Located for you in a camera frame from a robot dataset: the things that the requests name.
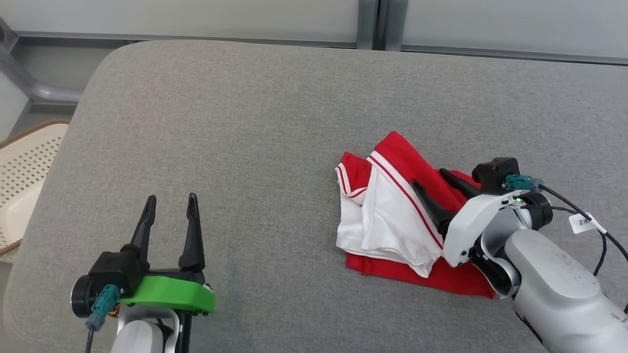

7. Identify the grey window frame post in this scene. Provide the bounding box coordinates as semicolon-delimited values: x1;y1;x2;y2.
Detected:
357;0;409;52

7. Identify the grey metal pipe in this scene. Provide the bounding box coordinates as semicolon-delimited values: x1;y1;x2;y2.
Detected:
0;20;83;104

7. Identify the teal plug arm cable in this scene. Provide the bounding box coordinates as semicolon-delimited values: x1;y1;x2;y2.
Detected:
503;174;628;314
84;284;121;353

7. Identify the teal plug left arm cable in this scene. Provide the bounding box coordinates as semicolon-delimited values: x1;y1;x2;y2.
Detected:
84;284;121;353

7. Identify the red and white jersey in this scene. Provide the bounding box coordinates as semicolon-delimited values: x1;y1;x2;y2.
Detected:
335;131;497;299

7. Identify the cream perforated laundry basket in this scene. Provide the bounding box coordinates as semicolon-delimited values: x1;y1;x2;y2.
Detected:
0;119;71;256

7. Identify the white cable label tag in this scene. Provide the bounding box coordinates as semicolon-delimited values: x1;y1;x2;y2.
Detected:
569;212;608;235

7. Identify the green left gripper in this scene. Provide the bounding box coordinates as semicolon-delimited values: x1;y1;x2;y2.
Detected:
118;193;216;314

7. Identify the teal plug right arm cable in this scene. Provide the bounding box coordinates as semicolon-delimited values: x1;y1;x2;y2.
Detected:
503;174;628;314

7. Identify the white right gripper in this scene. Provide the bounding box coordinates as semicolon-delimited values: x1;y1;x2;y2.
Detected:
411;168;528;268

